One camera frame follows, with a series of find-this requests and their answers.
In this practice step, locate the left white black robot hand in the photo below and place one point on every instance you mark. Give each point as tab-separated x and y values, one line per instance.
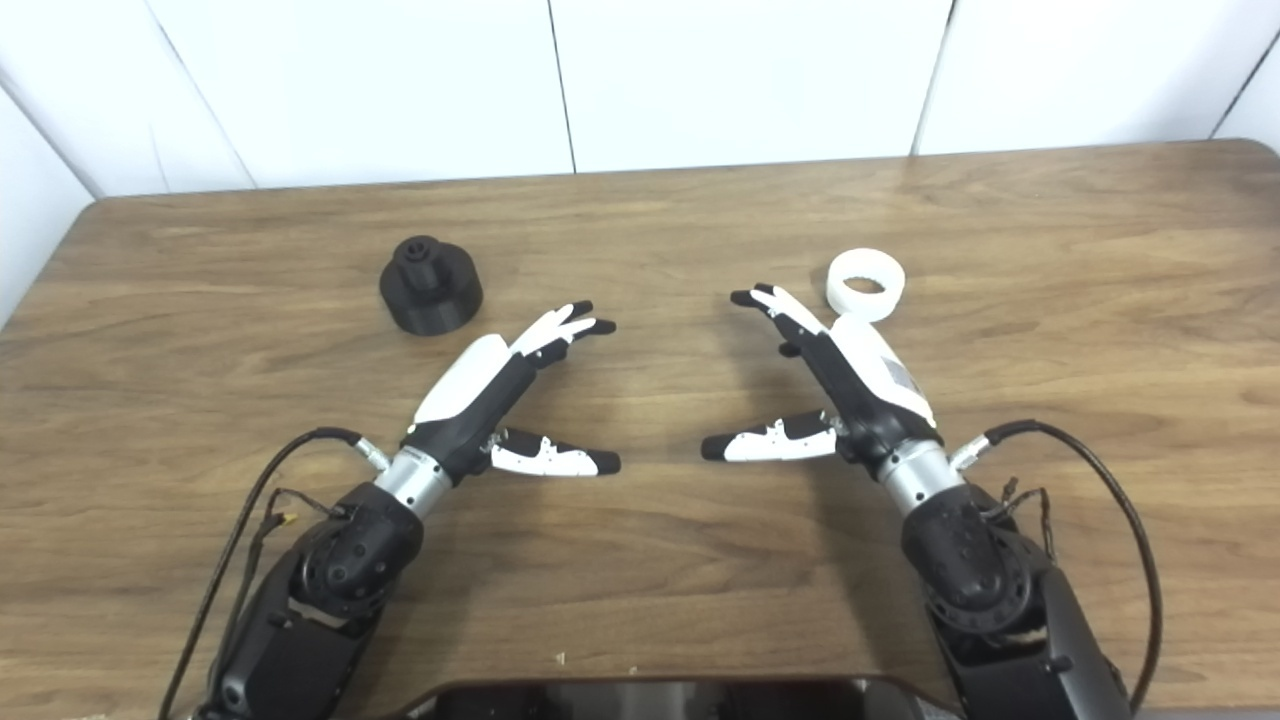
470	425

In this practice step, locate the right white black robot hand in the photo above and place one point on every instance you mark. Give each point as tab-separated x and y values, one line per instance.
865	400

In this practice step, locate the round black plastic part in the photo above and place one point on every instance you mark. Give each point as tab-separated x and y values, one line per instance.
430	295

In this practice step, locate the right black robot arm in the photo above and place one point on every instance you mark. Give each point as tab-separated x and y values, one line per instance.
975	570

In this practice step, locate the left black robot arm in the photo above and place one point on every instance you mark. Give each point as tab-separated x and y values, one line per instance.
340	570

